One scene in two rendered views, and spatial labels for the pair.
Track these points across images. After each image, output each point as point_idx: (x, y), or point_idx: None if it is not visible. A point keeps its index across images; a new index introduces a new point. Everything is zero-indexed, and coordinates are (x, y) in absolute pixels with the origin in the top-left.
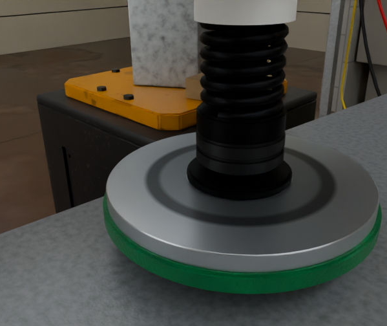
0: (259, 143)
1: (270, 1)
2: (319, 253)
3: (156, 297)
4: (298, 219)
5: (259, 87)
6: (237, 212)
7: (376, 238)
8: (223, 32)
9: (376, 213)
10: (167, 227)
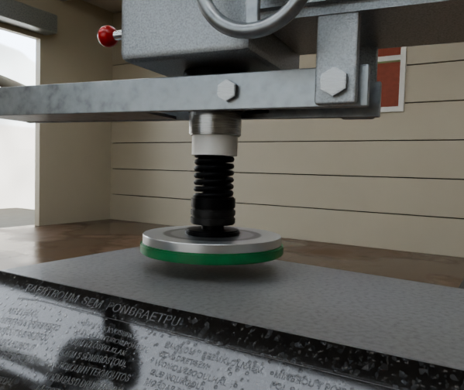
0: (194, 208)
1: (194, 145)
2: (149, 241)
3: (155, 261)
4: (171, 237)
5: (195, 182)
6: (174, 233)
7: (182, 259)
8: None
9: (184, 245)
10: (159, 229)
